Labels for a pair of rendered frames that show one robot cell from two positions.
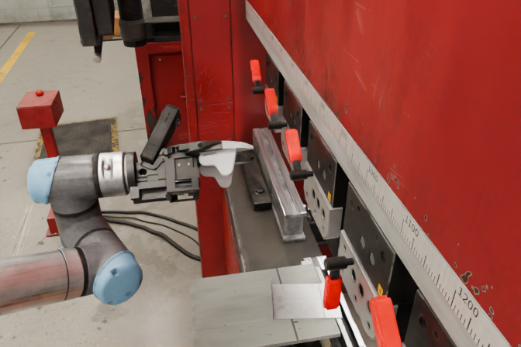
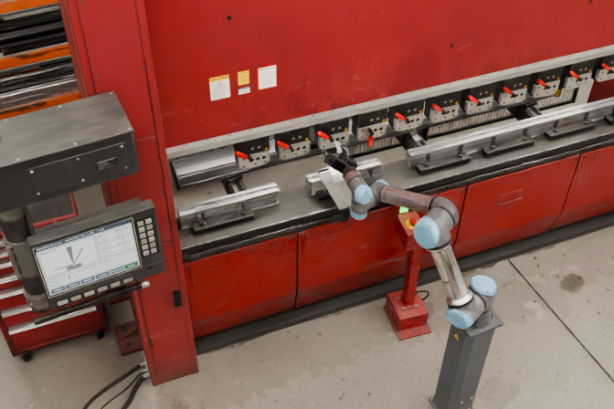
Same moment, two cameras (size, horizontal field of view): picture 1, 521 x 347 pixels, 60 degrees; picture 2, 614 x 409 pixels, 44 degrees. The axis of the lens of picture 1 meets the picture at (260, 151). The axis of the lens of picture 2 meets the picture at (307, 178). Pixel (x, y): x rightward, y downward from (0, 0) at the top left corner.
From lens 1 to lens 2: 3.48 m
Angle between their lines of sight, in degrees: 78
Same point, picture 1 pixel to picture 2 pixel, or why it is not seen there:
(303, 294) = (337, 175)
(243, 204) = (248, 225)
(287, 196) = (261, 191)
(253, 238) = (279, 215)
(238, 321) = not seen: hidden behind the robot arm
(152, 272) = not seen: outside the picture
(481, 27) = (402, 58)
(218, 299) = (346, 198)
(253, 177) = (226, 218)
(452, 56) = (396, 65)
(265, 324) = not seen: hidden behind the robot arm
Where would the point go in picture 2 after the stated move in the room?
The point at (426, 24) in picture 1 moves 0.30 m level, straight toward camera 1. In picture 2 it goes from (387, 65) to (454, 71)
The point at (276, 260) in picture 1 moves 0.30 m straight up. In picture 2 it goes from (293, 205) to (293, 160)
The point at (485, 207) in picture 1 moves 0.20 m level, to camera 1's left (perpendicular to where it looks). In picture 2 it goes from (410, 78) to (423, 103)
